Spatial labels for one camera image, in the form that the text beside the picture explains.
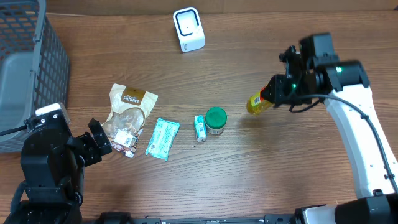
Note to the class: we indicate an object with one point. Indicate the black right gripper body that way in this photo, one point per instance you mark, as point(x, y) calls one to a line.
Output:
point(296, 93)

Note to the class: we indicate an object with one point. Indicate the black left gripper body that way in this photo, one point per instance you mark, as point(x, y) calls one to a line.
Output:
point(90, 147)

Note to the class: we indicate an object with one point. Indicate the yellow oil bottle silver cap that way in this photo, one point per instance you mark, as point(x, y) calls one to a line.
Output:
point(256, 104)

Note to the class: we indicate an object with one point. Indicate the brown labelled food package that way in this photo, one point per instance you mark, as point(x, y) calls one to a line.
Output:
point(130, 107)

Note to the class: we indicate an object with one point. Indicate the green lid white jar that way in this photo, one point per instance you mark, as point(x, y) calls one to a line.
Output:
point(215, 120)

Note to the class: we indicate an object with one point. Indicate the white green snack package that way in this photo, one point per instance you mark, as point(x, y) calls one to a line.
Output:
point(162, 138)

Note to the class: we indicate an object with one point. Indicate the teal tissue pack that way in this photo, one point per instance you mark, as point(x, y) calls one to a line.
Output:
point(200, 128)

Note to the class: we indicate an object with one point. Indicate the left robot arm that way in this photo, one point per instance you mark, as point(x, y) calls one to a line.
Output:
point(53, 162)

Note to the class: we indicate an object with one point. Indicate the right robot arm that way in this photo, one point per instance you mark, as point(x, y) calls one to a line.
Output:
point(314, 74)

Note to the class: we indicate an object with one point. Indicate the white barcode scanner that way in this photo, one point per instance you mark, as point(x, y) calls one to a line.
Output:
point(189, 29)

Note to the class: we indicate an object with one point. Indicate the grey plastic mesh basket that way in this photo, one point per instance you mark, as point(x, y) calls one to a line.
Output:
point(35, 68)

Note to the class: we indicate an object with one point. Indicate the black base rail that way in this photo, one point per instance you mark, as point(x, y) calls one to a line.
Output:
point(125, 217)

